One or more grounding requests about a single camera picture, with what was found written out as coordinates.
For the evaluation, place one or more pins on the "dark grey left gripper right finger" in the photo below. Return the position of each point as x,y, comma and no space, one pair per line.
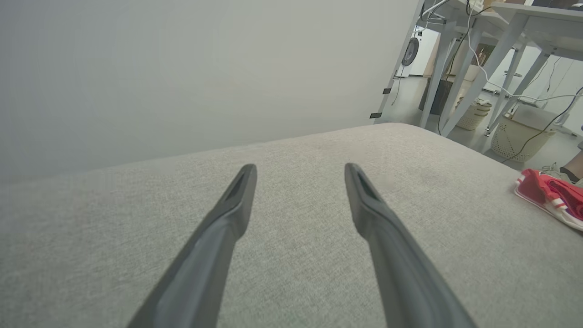
405,282

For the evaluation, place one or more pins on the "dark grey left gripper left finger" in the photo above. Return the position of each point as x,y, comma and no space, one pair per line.
200,282

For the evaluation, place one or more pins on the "red and white jersey garment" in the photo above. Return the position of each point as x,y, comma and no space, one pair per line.
546,191

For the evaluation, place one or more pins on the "grey fabric sofa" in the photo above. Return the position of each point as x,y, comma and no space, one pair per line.
300,228

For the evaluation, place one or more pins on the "small cream laundry basket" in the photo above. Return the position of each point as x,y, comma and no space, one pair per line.
473,119

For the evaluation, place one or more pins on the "large cream laundry basket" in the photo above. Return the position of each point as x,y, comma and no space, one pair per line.
514,136

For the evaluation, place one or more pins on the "grey sneaker shoe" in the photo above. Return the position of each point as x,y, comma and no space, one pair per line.
553,172

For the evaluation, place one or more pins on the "dark cabinet box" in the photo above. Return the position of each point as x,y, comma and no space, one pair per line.
435,98

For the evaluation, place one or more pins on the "person's lower leg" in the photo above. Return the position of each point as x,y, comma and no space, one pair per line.
577,166

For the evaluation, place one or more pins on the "white washing machine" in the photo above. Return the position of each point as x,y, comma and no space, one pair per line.
410,52

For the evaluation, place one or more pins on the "grey table with slanted legs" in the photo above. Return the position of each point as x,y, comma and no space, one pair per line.
451,13

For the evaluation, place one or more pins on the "white table with slanted legs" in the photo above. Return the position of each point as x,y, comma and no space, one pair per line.
555,27

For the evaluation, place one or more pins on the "white partition panel grey frame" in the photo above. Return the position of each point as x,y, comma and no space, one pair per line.
182,68

